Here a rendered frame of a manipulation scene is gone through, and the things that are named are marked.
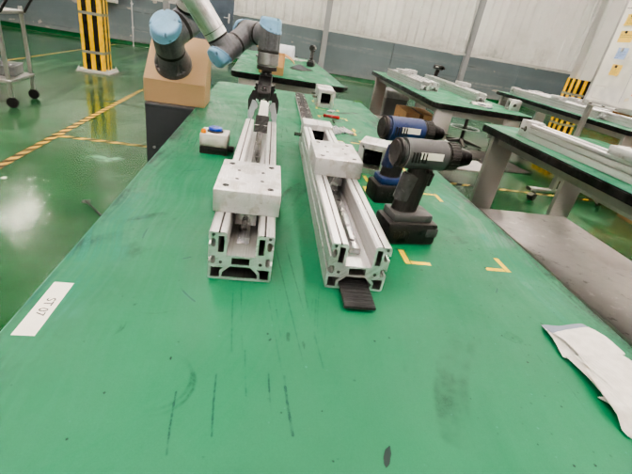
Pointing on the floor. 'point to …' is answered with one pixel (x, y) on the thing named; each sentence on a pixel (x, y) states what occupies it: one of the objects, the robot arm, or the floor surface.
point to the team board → (607, 89)
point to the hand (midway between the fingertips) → (261, 123)
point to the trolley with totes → (10, 72)
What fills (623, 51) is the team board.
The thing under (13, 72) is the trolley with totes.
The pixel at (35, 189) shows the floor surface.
